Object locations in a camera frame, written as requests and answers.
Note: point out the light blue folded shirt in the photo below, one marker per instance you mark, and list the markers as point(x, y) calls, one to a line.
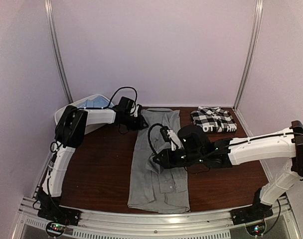
point(98, 102)

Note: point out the silver corner post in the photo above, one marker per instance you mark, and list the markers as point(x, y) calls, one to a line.
point(257, 21)
point(56, 49)

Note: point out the circuit board with leds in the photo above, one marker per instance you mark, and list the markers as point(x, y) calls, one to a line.
point(256, 230)
point(54, 229)

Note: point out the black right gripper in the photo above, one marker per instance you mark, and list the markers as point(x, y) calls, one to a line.
point(168, 162)

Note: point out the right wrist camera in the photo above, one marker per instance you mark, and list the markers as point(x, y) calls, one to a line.
point(190, 138)

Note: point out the right circuit board with leds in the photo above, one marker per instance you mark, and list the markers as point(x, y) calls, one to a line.
point(256, 230)

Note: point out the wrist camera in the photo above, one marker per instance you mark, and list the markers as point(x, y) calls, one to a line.
point(190, 138)
point(129, 107)

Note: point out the left circuit board with leds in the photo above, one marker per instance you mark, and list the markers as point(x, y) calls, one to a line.
point(54, 229)

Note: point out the grey long sleeve shirt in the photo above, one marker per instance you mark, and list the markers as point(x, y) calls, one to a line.
point(153, 188)

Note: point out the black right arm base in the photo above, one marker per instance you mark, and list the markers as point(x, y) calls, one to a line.
point(251, 214)

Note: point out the aluminium front rail frame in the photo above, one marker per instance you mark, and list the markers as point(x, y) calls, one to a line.
point(216, 224)

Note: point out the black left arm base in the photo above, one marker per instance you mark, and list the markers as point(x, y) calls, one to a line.
point(61, 215)

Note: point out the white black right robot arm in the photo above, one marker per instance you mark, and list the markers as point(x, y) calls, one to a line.
point(287, 143)

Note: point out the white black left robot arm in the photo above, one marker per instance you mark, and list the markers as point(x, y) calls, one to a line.
point(69, 135)

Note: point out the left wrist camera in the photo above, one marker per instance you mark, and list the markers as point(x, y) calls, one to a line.
point(129, 107)

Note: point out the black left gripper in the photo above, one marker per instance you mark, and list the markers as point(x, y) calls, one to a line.
point(139, 125)

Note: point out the black white plaid folded shirt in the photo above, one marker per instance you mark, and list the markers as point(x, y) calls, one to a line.
point(214, 120)

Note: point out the silver left corner post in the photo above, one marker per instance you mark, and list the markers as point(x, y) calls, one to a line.
point(56, 49)

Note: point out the silver right corner post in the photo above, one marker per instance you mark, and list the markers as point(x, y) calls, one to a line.
point(257, 21)

